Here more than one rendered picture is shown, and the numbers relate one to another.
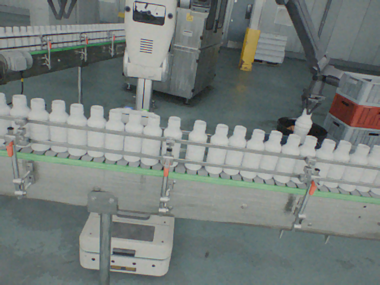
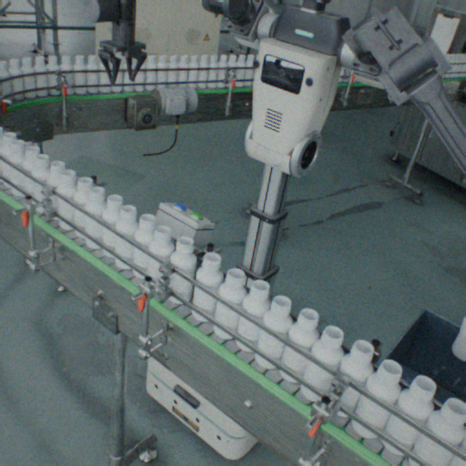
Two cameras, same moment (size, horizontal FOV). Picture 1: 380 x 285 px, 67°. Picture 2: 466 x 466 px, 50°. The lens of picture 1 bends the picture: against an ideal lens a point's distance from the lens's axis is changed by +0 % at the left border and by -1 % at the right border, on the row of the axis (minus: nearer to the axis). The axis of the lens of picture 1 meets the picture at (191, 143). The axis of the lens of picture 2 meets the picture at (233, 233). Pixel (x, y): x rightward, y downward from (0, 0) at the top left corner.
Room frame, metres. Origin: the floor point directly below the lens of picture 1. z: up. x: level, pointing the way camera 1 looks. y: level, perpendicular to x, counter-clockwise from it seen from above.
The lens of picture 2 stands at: (0.18, -0.61, 1.79)
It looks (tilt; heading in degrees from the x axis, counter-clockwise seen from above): 32 degrees down; 38
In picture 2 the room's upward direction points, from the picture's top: 9 degrees clockwise
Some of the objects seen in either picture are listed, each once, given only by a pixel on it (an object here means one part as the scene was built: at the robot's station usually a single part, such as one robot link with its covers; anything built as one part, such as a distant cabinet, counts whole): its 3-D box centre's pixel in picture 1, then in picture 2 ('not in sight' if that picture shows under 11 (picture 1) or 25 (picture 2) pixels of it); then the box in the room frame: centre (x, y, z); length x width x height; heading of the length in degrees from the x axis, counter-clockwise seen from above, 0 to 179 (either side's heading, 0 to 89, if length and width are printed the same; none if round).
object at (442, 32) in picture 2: not in sight; (441, 34); (4.68, 1.11, 1.22); 0.23 x 0.04 x 0.32; 76
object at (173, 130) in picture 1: (171, 142); (182, 269); (0.85, 0.06, 1.08); 0.06 x 0.06 x 0.17
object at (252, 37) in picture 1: (249, 49); not in sight; (8.56, -1.16, 0.55); 0.40 x 0.40 x 1.10; 4
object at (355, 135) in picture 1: (358, 131); not in sight; (2.94, -1.73, 0.55); 0.61 x 0.41 x 0.22; 101
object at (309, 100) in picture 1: (310, 104); not in sight; (1.28, -0.50, 1.18); 0.07 x 0.07 x 0.09; 4
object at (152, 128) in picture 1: (151, 140); (160, 258); (0.84, 0.13, 1.08); 0.06 x 0.06 x 0.17
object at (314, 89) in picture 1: (315, 88); not in sight; (1.28, -0.50, 1.25); 0.10 x 0.07 x 0.07; 4
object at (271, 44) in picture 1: (263, 46); not in sight; (10.63, -1.92, 0.50); 1.24 x 1.03 x 1.00; 97
